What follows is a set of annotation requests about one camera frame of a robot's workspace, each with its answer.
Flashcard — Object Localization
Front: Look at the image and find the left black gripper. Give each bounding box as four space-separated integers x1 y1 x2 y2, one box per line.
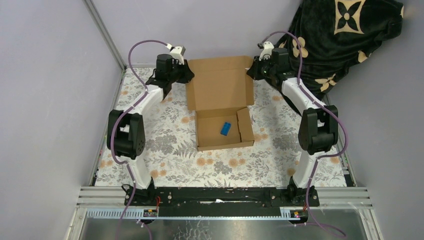
166 59 194 84

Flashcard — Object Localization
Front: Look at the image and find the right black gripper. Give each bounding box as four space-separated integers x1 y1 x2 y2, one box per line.
245 55 276 82

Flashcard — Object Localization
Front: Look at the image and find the brown cardboard box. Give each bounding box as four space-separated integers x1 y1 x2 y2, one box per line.
186 55 255 151

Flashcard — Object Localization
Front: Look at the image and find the small blue block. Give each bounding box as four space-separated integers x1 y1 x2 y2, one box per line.
220 122 232 136

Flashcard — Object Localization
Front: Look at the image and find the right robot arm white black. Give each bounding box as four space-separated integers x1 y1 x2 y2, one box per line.
247 46 339 206

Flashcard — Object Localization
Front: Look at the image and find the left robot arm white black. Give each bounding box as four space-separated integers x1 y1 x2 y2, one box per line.
106 53 195 206

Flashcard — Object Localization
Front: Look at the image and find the black floral blanket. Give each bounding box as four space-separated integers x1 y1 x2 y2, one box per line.
276 0 404 100

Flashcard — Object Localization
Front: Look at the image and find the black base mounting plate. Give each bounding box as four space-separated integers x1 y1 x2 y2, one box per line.
121 184 320 217

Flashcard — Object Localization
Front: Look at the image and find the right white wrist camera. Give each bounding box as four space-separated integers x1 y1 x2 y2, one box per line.
257 41 274 61

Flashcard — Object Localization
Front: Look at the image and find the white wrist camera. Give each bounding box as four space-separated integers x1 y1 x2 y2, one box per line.
257 41 274 61
166 43 186 65

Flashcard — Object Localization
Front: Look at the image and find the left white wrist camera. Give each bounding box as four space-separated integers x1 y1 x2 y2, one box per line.
166 43 186 65

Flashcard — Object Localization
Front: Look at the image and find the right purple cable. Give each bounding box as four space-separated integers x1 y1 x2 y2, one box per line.
258 31 349 239

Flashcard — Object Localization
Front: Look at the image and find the purple cable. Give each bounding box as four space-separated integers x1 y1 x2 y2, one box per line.
109 39 171 240
258 31 349 239

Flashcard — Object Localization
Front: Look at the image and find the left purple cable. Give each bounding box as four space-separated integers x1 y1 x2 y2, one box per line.
109 39 171 240

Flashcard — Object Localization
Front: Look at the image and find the aluminium frame rail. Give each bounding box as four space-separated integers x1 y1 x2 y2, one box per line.
76 186 373 210

